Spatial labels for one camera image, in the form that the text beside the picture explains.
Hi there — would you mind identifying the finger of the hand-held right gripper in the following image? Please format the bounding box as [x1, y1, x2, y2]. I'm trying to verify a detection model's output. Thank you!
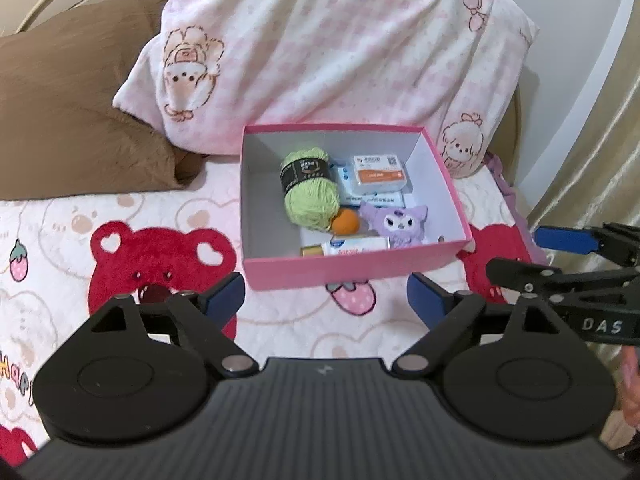
[534, 222, 640, 267]
[486, 257, 640, 307]

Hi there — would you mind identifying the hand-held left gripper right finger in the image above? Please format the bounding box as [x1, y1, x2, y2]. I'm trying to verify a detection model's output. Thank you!
[392, 272, 563, 379]

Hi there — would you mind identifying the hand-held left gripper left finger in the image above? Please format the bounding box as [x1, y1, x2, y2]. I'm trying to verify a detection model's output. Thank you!
[90, 272, 256, 379]

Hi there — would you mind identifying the pink cardboard box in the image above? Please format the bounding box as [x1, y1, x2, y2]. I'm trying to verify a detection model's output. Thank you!
[240, 122, 476, 292]

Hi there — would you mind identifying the purple plush toy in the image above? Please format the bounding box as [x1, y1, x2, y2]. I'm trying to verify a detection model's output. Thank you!
[359, 202, 431, 251]

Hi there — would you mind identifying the white tube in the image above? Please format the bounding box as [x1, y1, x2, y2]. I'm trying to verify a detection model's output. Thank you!
[300, 236, 391, 259]

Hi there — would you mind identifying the small orange ball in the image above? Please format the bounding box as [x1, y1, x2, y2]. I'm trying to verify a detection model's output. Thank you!
[331, 208, 361, 236]

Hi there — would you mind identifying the green yarn ball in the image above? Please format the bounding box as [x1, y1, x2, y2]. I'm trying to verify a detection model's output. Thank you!
[279, 146, 344, 234]

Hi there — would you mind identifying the orange and clear plastic case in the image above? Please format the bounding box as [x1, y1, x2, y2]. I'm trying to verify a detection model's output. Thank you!
[347, 154, 412, 196]

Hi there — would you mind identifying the person's right hand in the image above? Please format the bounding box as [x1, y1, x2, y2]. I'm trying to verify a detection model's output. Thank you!
[620, 345, 640, 429]

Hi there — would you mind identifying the printed bear bed blanket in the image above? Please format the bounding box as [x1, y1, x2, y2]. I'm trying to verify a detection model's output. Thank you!
[0, 155, 551, 467]

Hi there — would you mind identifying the beige curtain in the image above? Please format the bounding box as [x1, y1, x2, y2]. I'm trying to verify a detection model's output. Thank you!
[527, 10, 640, 361]

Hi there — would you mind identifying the purple ruffled cloth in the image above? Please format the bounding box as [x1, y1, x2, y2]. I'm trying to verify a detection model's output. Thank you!
[482, 152, 531, 232]

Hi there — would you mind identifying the blue wet wipes pack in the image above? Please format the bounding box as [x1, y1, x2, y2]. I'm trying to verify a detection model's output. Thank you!
[327, 160, 409, 209]

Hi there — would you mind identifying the brown pillow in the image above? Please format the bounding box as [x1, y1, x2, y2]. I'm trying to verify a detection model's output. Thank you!
[0, 0, 207, 202]

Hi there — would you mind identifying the pink cartoon print pillow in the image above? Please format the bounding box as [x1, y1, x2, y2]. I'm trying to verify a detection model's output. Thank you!
[112, 0, 541, 181]

